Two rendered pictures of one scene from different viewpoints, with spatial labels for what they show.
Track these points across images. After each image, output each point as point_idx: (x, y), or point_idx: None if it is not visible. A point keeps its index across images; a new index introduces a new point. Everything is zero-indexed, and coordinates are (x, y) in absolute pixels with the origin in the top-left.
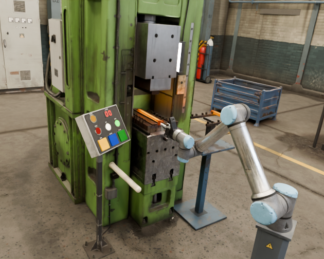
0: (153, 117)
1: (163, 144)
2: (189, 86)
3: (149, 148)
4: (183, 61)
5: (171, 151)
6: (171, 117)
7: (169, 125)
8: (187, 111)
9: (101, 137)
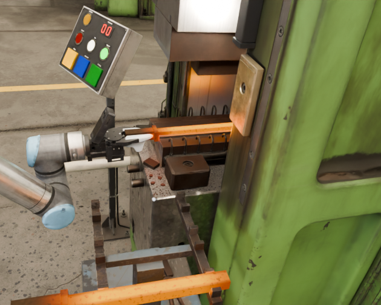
0: (183, 126)
1: (138, 178)
2: (271, 128)
3: (131, 158)
4: (270, 8)
5: (142, 216)
6: (107, 107)
7: (121, 134)
8: (252, 216)
9: (75, 49)
